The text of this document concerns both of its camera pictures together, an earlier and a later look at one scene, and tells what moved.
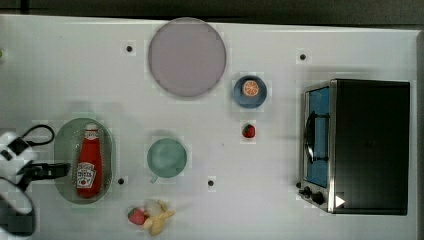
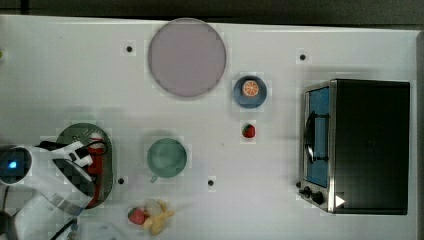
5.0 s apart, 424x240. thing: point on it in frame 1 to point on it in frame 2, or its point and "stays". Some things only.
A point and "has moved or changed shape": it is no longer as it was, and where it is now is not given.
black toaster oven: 355,150 stays
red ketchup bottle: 90,168 has moved or changed shape
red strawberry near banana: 136,216 stays
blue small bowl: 249,91 stays
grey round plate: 186,56 stays
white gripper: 17,158 to 74,161
